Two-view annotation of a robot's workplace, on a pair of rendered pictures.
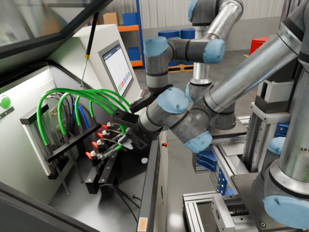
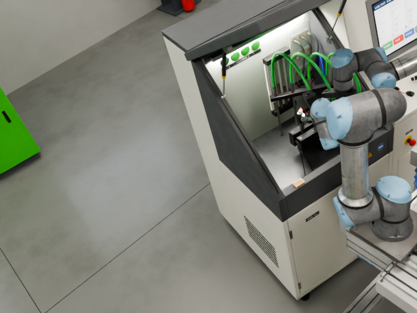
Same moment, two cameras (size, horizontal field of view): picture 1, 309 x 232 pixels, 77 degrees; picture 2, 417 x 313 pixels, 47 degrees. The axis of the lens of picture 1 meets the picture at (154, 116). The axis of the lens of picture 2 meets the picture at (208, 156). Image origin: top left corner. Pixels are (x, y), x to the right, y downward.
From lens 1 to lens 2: 1.51 m
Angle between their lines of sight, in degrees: 52
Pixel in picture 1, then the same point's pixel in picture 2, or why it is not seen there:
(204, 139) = (327, 143)
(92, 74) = (343, 30)
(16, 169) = (248, 96)
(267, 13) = not seen: outside the picture
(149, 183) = (332, 163)
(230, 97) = not seen: hidden behind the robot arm
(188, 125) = (322, 128)
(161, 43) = (339, 60)
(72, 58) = (329, 7)
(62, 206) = (271, 141)
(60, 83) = (313, 27)
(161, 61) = (339, 72)
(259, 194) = not seen: hidden behind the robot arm
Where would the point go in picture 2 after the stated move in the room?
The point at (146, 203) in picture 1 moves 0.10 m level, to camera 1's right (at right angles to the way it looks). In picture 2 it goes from (315, 174) to (332, 184)
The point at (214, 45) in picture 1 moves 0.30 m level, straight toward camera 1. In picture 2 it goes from (376, 79) to (300, 112)
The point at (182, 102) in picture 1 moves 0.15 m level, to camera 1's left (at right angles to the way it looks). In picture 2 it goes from (322, 112) to (293, 97)
